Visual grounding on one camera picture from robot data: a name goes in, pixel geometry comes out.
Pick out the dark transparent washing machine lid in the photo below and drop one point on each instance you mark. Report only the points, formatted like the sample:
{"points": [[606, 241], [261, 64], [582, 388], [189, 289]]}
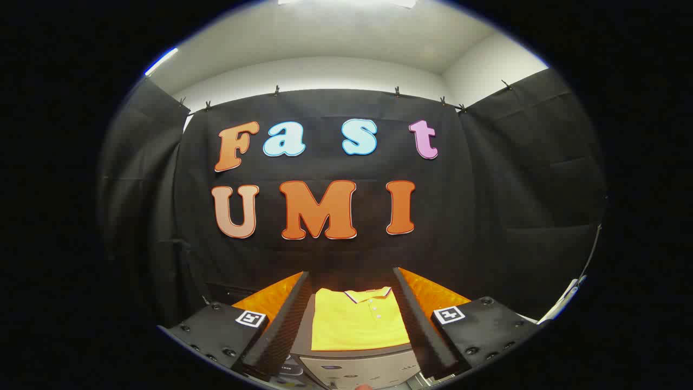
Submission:
{"points": [[227, 290]]}

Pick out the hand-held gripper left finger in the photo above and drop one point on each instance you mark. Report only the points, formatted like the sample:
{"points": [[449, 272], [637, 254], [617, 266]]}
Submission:
{"points": [[281, 330]]}

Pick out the ceiling light panel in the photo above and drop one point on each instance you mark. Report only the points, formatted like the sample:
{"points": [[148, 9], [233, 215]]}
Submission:
{"points": [[303, 2]]}

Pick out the yellow polo shirt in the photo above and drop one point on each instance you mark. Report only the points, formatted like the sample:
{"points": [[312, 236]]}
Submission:
{"points": [[352, 325]]}

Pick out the ceiling light strip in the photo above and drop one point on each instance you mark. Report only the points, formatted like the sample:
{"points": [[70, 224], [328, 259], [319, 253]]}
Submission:
{"points": [[162, 60]]}

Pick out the grey washing machine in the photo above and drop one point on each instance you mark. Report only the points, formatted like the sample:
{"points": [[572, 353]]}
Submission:
{"points": [[289, 374]]}

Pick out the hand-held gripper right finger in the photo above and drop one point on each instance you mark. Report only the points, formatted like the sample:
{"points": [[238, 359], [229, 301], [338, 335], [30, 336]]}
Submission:
{"points": [[419, 330]]}

